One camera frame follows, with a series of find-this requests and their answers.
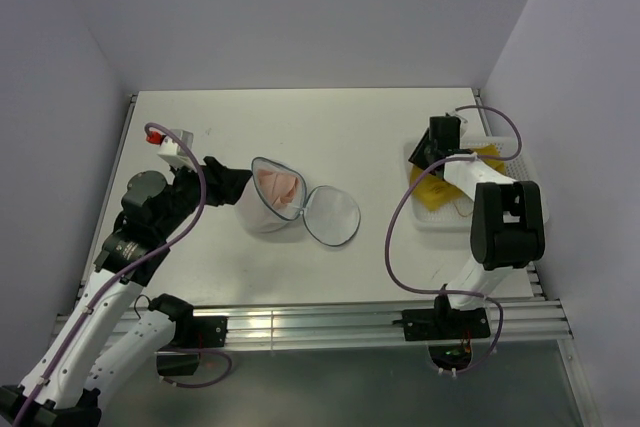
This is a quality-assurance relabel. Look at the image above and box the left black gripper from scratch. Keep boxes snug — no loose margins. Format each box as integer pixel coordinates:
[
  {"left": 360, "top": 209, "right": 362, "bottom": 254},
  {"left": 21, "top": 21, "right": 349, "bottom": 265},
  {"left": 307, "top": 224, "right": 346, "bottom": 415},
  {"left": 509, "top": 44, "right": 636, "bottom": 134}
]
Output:
[{"left": 156, "top": 155, "right": 251, "bottom": 238}]

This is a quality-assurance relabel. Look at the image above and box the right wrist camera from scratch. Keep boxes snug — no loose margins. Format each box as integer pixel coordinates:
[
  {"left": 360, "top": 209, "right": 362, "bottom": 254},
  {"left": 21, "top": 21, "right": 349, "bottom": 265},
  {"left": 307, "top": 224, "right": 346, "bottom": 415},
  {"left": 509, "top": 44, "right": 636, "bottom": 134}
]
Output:
[{"left": 445, "top": 110, "right": 469, "bottom": 128}]

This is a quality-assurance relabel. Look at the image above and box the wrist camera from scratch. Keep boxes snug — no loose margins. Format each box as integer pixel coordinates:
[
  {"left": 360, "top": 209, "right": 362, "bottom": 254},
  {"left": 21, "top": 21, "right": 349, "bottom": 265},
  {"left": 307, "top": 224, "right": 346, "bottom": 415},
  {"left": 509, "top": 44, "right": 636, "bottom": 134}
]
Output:
[
  {"left": 445, "top": 110, "right": 469, "bottom": 128},
  {"left": 146, "top": 129, "right": 194, "bottom": 170}
]

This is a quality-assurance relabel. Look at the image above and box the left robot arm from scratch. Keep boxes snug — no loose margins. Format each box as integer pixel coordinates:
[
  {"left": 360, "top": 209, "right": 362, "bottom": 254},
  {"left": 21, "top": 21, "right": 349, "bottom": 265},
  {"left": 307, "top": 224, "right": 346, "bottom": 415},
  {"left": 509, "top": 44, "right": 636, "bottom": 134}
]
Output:
[{"left": 1, "top": 157, "right": 252, "bottom": 426}]

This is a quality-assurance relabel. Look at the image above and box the white plastic basket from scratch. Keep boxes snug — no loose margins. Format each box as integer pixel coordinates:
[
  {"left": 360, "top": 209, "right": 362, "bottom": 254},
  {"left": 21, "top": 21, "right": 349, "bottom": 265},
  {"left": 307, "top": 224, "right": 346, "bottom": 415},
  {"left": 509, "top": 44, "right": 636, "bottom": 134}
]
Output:
[{"left": 409, "top": 135, "right": 539, "bottom": 231}]

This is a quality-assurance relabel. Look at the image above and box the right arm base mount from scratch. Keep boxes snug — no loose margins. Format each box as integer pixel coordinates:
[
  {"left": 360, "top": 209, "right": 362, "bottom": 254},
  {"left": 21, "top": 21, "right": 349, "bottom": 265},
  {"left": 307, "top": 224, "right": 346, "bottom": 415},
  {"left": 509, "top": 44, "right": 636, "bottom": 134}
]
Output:
[{"left": 392, "top": 308, "right": 491, "bottom": 370}]

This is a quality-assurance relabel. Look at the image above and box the white mesh laundry bag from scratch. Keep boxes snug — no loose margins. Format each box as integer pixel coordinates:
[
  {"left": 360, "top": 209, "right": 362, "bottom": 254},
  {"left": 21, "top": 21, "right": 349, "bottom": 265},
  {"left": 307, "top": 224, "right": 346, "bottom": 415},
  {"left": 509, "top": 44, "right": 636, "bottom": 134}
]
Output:
[{"left": 235, "top": 157, "right": 361, "bottom": 247}]

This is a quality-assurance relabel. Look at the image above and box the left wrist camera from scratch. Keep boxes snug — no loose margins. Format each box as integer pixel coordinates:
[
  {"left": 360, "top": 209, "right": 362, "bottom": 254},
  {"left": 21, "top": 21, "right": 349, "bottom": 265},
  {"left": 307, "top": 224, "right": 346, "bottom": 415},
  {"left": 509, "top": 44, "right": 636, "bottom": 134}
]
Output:
[{"left": 146, "top": 129, "right": 194, "bottom": 170}]

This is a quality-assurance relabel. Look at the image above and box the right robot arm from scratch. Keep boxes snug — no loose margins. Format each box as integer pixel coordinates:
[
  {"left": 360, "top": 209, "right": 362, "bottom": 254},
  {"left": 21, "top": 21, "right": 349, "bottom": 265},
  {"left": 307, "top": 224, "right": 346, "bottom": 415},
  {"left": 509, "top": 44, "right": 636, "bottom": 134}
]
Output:
[{"left": 409, "top": 114, "right": 545, "bottom": 337}]

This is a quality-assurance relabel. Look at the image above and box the pink bra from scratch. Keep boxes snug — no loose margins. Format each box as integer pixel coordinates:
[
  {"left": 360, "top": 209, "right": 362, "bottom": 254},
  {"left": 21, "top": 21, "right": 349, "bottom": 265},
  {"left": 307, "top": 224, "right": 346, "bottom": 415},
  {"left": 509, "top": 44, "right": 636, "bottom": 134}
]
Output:
[{"left": 257, "top": 170, "right": 299, "bottom": 210}]

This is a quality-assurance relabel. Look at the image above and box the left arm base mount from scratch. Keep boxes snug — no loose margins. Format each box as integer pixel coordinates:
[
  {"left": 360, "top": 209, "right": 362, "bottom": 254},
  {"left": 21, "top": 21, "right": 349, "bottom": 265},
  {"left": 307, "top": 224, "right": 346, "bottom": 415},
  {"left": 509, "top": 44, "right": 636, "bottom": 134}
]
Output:
[{"left": 156, "top": 315, "right": 228, "bottom": 378}]

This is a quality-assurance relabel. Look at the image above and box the yellow cloth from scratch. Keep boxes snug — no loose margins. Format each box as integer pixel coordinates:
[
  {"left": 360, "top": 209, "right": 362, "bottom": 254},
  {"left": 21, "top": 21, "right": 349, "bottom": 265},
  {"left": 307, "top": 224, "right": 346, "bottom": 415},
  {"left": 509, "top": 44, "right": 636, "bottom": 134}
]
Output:
[{"left": 409, "top": 144, "right": 506, "bottom": 212}]

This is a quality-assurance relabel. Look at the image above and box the aluminium rail frame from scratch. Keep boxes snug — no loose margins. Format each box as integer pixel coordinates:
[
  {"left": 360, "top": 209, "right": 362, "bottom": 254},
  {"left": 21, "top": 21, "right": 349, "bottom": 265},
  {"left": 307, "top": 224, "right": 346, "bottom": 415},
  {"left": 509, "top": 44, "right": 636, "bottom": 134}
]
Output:
[{"left": 94, "top": 88, "right": 600, "bottom": 426}]

